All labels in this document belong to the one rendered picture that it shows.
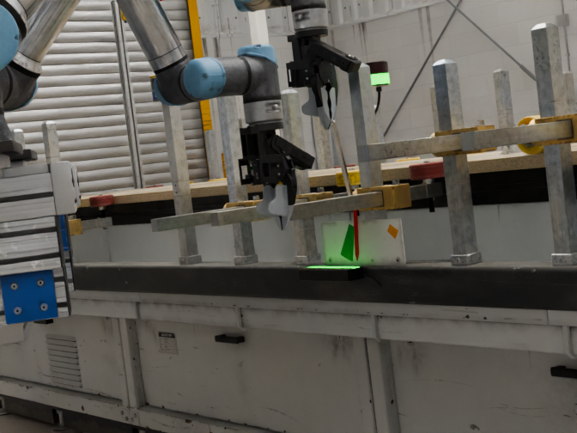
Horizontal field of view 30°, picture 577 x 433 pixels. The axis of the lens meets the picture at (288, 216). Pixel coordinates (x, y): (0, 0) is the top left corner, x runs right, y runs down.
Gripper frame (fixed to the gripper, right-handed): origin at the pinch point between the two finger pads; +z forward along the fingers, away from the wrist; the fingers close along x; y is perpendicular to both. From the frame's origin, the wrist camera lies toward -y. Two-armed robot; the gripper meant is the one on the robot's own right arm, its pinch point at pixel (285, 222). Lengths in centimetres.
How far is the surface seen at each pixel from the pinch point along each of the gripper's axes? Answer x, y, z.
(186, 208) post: -78, -28, -3
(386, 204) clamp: 2.5, -25.7, -0.7
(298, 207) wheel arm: 1.5, -2.5, -2.8
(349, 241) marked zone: -10.6, -25.6, 7.2
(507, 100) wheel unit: -54, -137, -23
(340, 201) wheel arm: 1.5, -13.8, -2.7
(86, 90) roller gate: -810, -399, -106
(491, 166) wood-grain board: 15.1, -45.6, -5.9
